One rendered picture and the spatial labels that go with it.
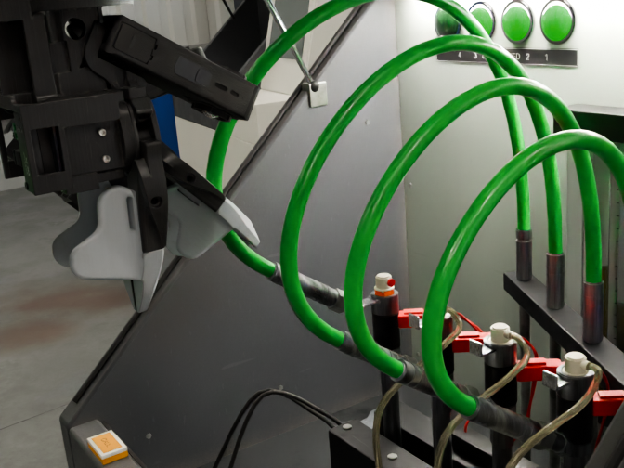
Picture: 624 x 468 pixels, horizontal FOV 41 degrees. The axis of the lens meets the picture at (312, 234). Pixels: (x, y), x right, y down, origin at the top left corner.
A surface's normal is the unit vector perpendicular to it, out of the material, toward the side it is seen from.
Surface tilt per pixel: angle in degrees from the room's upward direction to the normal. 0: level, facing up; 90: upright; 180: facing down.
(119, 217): 93
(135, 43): 90
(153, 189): 92
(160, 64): 90
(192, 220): 76
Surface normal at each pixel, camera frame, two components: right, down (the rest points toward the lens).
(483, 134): -0.84, 0.22
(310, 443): -0.08, -0.96
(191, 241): 0.32, 0.00
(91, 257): 0.55, 0.25
